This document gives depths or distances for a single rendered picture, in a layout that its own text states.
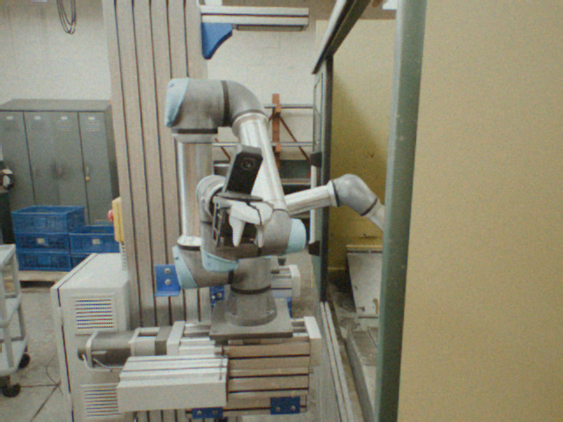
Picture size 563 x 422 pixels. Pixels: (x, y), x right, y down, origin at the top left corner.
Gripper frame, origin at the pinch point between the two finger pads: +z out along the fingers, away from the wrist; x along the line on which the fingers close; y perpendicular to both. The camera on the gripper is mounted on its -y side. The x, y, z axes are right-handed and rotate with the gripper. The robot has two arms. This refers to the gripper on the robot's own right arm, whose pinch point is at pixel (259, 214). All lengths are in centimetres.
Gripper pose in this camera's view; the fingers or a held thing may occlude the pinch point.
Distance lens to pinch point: 57.5
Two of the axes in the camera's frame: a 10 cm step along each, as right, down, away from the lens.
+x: -9.4, -0.6, -3.4
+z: 3.2, 2.1, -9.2
